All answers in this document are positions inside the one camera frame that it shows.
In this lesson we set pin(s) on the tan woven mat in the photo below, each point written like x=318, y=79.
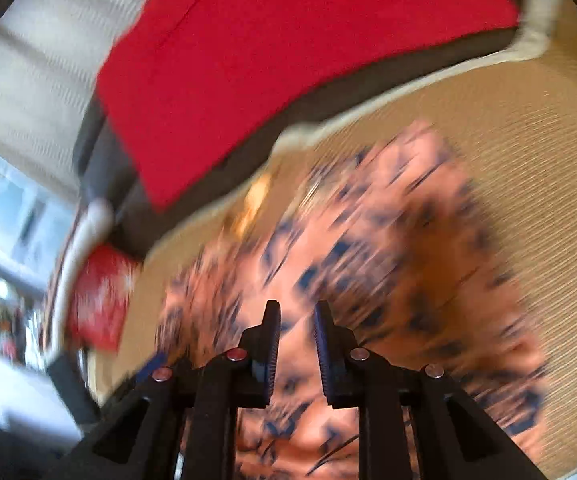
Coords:
x=543, y=185

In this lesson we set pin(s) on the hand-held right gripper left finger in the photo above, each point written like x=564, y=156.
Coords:
x=271, y=345

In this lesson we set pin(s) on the red shiny packet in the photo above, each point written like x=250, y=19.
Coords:
x=98, y=305

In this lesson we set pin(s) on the dark grey cushion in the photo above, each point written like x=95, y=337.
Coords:
x=113, y=200

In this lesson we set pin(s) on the red cloth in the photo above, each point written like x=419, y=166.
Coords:
x=268, y=60

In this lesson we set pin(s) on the orange floral print garment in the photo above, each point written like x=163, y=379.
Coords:
x=368, y=260

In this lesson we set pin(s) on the cream leather sofa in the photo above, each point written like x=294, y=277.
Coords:
x=43, y=60

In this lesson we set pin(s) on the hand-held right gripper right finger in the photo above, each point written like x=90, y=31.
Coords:
x=322, y=345

